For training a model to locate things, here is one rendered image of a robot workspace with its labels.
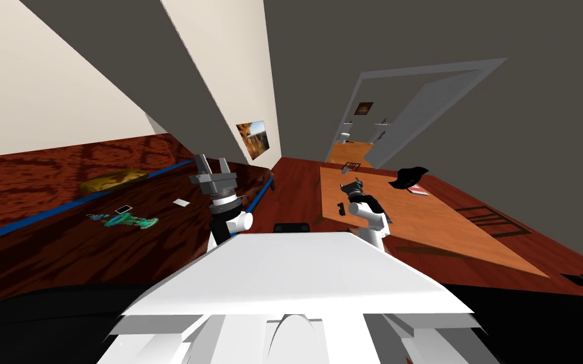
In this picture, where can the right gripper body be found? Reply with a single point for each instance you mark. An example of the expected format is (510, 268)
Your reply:
(353, 192)

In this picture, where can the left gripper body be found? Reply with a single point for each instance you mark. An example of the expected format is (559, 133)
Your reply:
(214, 181)

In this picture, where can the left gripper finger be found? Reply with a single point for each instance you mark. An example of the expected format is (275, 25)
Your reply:
(202, 166)
(224, 167)

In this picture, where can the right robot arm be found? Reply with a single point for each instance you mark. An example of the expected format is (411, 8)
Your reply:
(372, 220)

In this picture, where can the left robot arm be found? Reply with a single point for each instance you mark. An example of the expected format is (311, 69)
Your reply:
(227, 222)

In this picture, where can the small black object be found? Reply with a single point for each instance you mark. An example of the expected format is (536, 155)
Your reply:
(341, 209)

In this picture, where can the dark wooden chair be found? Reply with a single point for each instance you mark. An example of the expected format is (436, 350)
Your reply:
(352, 166)
(494, 220)

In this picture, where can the white card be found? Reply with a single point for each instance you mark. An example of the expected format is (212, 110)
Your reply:
(181, 202)

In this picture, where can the white toilet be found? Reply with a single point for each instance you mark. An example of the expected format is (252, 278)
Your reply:
(344, 137)

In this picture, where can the black hat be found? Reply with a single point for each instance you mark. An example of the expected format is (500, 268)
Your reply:
(407, 177)

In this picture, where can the red book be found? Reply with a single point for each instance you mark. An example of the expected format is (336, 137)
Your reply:
(418, 190)

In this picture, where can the orange wooden table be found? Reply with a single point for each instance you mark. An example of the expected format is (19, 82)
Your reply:
(423, 222)

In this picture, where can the yellow pillow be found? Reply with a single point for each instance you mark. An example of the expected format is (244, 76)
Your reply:
(114, 180)

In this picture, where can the black phone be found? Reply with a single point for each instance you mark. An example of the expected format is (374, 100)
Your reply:
(124, 209)

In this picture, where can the green statuette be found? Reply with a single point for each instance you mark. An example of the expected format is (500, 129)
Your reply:
(129, 221)

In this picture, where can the grey door leaf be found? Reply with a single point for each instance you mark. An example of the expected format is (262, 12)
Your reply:
(423, 116)

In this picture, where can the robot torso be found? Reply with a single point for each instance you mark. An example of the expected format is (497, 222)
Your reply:
(291, 283)

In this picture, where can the dark red table blue edge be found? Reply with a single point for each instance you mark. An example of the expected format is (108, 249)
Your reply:
(69, 255)

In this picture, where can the orange landscape wall picture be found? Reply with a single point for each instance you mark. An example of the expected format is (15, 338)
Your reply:
(253, 139)

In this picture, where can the dark brown wall picture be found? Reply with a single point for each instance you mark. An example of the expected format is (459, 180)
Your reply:
(364, 108)

